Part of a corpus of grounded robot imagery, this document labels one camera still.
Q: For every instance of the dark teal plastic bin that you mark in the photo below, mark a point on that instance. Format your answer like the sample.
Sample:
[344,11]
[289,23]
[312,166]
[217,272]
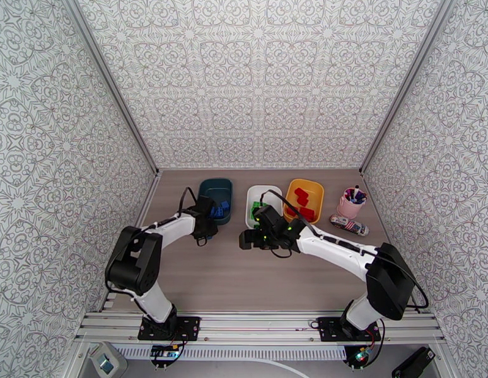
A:
[216,190]

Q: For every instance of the white plastic bin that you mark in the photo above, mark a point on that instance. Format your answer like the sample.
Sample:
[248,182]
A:
[254,193]

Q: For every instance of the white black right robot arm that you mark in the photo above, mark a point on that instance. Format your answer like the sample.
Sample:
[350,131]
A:
[390,282]

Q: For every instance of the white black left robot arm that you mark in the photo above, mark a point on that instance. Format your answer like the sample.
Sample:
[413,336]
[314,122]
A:
[133,266]

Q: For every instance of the yellow plastic bin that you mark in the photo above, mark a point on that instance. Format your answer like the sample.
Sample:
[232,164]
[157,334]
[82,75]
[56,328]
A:
[317,188]

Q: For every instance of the flag print tube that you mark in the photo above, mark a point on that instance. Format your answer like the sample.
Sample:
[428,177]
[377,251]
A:
[350,226]

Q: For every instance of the pink pen cup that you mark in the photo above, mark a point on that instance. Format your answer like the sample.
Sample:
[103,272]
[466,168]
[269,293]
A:
[348,210]

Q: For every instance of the black capped white marker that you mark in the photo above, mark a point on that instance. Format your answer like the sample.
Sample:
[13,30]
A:
[356,190]

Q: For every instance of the purple pen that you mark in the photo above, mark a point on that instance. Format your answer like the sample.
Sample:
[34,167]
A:
[362,197]

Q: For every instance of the small circuit board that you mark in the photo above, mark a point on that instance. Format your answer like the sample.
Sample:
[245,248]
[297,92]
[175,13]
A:
[360,356]
[164,353]

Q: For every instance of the grey box device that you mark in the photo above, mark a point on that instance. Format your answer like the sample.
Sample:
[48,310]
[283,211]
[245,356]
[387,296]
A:
[104,361]

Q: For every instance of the black box device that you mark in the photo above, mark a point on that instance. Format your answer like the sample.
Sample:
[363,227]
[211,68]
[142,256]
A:
[413,363]

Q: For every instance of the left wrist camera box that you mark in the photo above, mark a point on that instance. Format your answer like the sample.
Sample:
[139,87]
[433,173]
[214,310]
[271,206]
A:
[205,204]

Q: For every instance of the grey table side rail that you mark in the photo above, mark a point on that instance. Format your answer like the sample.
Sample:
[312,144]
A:
[147,199]
[380,215]

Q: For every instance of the aluminium mounting rail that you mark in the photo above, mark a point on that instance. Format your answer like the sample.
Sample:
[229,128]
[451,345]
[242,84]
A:
[259,327]

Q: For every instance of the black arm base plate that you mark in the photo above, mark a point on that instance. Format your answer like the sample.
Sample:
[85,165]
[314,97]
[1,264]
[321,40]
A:
[326,329]
[189,327]

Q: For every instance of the aluminium frame post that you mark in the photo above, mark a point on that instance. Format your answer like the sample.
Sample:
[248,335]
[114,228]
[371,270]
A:
[404,85]
[113,85]

